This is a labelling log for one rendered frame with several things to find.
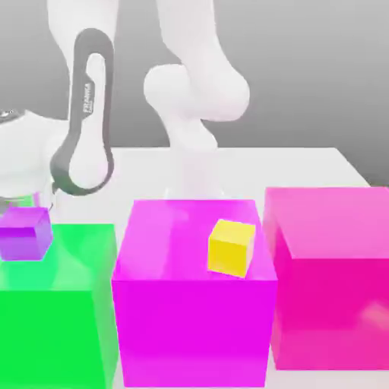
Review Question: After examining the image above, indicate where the small yellow cube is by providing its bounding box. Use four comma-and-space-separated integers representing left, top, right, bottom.
207, 219, 257, 280

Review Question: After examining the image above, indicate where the small purple cube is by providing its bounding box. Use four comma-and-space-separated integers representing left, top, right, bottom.
0, 206, 55, 262

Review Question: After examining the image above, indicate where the large magenta box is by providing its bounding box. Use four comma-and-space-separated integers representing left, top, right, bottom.
110, 198, 280, 389

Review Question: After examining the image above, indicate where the large pink box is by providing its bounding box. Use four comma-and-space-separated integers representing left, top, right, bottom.
262, 186, 389, 372

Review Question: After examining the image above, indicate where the large green box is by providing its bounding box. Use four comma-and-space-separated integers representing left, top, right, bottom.
0, 223, 120, 389

